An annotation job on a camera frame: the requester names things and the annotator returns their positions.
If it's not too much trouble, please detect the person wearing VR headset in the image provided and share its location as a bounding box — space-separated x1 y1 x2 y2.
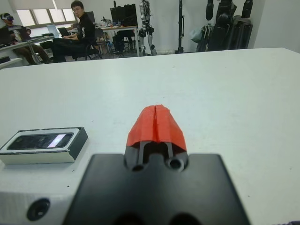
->
0 13 51 65

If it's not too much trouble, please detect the clear plastic bag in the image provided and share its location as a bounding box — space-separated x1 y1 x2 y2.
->
189 27 203 43

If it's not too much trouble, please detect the white desk with monitors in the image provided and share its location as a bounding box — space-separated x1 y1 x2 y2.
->
95 24 140 57

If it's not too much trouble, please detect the black office chair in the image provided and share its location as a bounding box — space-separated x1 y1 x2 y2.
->
75 28 103 61

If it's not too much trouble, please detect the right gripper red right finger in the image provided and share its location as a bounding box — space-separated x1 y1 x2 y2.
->
156 105 188 172

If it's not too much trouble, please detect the long grey desk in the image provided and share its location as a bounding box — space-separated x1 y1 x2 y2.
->
0 35 56 68

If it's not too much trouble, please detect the black laptop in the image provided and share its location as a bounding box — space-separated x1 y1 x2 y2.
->
57 27 71 38

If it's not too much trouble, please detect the small silver humanoid robot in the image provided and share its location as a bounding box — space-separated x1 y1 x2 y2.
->
138 0 157 56

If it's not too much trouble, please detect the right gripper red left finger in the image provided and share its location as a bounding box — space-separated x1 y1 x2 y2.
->
124 105 157 169

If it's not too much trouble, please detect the white box base black rim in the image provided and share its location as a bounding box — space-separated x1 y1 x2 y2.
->
0 127 89 165

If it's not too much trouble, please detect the large black humanoid robot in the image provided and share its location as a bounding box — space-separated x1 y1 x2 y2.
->
205 0 254 51

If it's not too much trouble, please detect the person in black shirt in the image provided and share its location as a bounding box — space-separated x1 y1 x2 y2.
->
51 0 97 63

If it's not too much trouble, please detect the bundle of black tripods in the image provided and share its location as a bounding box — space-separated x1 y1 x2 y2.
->
196 24 214 53

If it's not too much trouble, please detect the window row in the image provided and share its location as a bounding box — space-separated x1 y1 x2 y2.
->
16 8 75 28

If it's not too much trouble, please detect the white computer monitor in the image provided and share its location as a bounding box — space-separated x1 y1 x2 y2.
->
46 24 58 37

